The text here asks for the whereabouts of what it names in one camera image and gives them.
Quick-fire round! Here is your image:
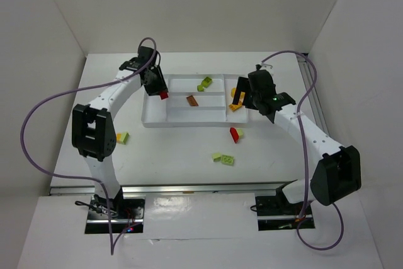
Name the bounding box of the red rectangular lego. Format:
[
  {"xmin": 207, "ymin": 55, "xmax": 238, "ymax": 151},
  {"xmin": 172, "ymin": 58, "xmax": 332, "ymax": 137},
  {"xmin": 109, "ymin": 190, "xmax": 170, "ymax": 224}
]
[{"xmin": 159, "ymin": 91, "xmax": 169, "ymax": 100}]

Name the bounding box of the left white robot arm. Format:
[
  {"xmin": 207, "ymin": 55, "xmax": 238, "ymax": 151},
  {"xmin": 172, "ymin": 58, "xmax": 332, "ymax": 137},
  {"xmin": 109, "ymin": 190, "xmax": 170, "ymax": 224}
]
[{"xmin": 72, "ymin": 46, "xmax": 168, "ymax": 212}]

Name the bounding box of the aluminium rail right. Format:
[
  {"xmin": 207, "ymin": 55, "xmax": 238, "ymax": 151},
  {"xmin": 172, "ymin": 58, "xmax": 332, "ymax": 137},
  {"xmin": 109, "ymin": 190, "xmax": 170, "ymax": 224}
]
[{"xmin": 295, "ymin": 52, "xmax": 347, "ymax": 190}]

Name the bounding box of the orange yellow lego brick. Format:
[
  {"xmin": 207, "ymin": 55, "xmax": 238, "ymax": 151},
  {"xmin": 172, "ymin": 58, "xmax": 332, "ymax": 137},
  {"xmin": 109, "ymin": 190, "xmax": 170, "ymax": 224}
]
[{"xmin": 230, "ymin": 88, "xmax": 236, "ymax": 98}]

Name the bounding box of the green lego in tray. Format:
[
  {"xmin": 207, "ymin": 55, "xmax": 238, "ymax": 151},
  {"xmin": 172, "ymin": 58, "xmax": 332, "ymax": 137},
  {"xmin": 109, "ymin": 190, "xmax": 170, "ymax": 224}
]
[{"xmin": 201, "ymin": 77, "xmax": 212, "ymax": 88}]

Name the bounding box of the orange lego piece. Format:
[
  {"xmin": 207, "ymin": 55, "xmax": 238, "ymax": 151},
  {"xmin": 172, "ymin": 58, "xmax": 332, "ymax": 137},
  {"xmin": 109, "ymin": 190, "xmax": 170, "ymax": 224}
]
[{"xmin": 229, "ymin": 92, "xmax": 245, "ymax": 112}]

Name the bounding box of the aluminium rail front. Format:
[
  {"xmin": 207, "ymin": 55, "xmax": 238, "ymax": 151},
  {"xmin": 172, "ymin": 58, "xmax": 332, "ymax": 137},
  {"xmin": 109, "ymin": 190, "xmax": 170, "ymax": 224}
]
[{"xmin": 49, "ymin": 182, "xmax": 286, "ymax": 196}]

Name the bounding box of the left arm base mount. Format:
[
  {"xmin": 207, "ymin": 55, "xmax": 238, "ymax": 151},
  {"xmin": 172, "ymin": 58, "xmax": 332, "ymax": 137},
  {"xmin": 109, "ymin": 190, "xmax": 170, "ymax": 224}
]
[{"xmin": 74, "ymin": 197, "xmax": 145, "ymax": 234}]

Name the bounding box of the white compartment tray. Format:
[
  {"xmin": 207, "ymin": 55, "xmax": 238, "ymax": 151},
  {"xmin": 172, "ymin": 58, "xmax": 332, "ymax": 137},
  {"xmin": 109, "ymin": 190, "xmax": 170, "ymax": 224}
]
[{"xmin": 141, "ymin": 74, "xmax": 249, "ymax": 128}]

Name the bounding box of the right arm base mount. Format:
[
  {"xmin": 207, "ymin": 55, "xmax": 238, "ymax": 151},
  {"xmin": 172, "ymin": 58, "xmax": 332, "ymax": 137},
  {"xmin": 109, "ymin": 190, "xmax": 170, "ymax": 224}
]
[{"xmin": 249, "ymin": 190, "xmax": 315, "ymax": 231}]

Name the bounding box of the brown lego plate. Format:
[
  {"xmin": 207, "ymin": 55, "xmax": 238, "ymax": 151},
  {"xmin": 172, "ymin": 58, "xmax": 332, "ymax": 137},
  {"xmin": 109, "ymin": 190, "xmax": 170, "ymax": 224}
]
[{"xmin": 186, "ymin": 95, "xmax": 199, "ymax": 107}]

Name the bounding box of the pale green lego pair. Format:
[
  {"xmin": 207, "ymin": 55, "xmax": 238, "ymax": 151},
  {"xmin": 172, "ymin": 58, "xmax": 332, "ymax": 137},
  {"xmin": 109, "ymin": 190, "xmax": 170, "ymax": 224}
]
[{"xmin": 212, "ymin": 152, "xmax": 235, "ymax": 166}]

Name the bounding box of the aluminium rail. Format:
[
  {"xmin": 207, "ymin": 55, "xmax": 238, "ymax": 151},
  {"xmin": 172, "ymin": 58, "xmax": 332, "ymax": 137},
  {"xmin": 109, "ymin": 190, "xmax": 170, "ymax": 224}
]
[
  {"xmin": 49, "ymin": 182, "xmax": 286, "ymax": 196},
  {"xmin": 295, "ymin": 52, "xmax": 347, "ymax": 190}
]

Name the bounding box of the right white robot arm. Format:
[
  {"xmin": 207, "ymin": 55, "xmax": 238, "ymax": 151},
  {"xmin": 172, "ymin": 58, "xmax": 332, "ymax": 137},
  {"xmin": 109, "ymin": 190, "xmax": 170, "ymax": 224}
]
[{"xmin": 233, "ymin": 69, "xmax": 361, "ymax": 207}]

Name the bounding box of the yellow and green lego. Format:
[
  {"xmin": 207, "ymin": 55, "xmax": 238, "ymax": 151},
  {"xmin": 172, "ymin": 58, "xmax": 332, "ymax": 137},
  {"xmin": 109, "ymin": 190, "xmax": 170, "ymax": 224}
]
[{"xmin": 116, "ymin": 132, "xmax": 130, "ymax": 145}]

